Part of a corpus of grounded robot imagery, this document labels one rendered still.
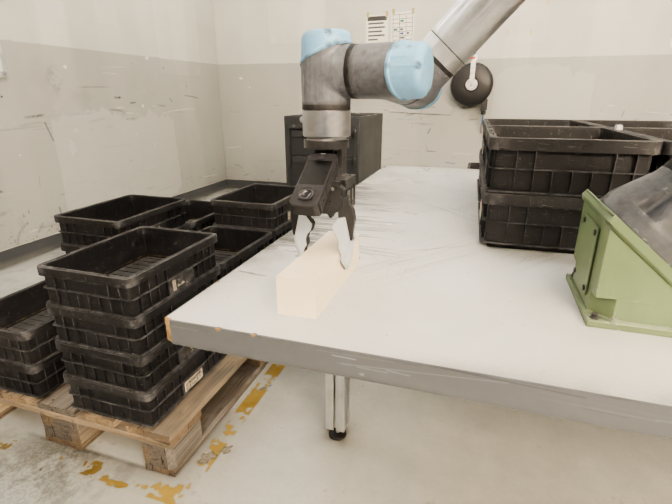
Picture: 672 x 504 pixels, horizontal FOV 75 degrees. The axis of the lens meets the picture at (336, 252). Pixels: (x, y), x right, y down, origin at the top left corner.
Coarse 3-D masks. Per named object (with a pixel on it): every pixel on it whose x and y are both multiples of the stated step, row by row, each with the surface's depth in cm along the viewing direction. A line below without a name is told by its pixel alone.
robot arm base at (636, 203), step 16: (656, 176) 60; (608, 192) 65; (624, 192) 61; (640, 192) 60; (656, 192) 58; (624, 208) 60; (640, 208) 59; (656, 208) 58; (640, 224) 58; (656, 224) 57; (656, 240) 57
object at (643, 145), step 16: (528, 128) 119; (544, 128) 118; (560, 128) 116; (576, 128) 115; (592, 128) 114; (608, 128) 110; (496, 144) 87; (512, 144) 86; (528, 144) 85; (544, 144) 84; (560, 144) 84; (576, 144) 83; (592, 144) 82; (608, 144) 81; (624, 144) 81; (640, 144) 80; (656, 144) 79
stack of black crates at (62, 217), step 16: (80, 208) 172; (96, 208) 178; (112, 208) 186; (128, 208) 195; (144, 208) 195; (160, 208) 173; (176, 208) 184; (64, 224) 162; (80, 224) 158; (96, 224) 156; (112, 224) 153; (128, 224) 158; (144, 224) 167; (160, 224) 174; (176, 224) 184; (64, 240) 165; (80, 240) 162; (96, 240) 160
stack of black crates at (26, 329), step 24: (24, 288) 154; (0, 312) 146; (24, 312) 154; (0, 336) 127; (24, 336) 125; (48, 336) 133; (0, 360) 132; (24, 360) 129; (48, 360) 132; (0, 384) 137; (24, 384) 133; (48, 384) 135
